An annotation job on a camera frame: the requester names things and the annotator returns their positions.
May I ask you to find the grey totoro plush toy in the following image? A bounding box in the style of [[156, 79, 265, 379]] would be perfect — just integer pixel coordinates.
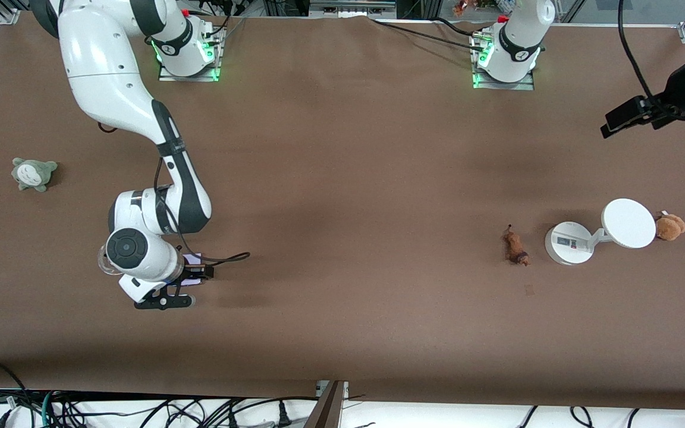
[[11, 157, 58, 193]]

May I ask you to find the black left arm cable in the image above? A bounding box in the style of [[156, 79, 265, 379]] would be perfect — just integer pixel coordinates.
[[618, 0, 668, 115]]

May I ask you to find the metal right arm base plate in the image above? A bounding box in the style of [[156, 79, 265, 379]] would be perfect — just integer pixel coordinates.
[[158, 26, 222, 83]]

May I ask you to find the aluminium profile post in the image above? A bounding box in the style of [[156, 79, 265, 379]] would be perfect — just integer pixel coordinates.
[[303, 380, 350, 428]]

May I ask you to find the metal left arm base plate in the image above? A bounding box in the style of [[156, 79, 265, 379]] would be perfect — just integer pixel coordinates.
[[472, 32, 535, 91]]

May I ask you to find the lavender phone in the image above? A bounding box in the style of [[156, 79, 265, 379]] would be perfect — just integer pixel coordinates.
[[183, 253, 204, 287]]

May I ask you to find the brown toy dog figurine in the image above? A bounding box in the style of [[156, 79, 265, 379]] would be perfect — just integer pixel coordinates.
[[502, 224, 531, 267]]

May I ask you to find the teal cable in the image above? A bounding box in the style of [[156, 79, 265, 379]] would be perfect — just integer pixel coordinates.
[[40, 389, 57, 428]]

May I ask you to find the brown table cover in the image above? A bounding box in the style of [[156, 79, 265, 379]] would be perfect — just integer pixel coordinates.
[[0, 12, 685, 411]]

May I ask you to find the brown plush toy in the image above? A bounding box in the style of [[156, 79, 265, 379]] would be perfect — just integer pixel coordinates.
[[655, 211, 685, 241]]

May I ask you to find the white round-headed stand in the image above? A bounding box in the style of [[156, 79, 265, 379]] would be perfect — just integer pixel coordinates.
[[544, 198, 657, 266]]

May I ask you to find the long black table cable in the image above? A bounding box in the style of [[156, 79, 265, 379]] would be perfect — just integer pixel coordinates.
[[370, 19, 487, 51]]

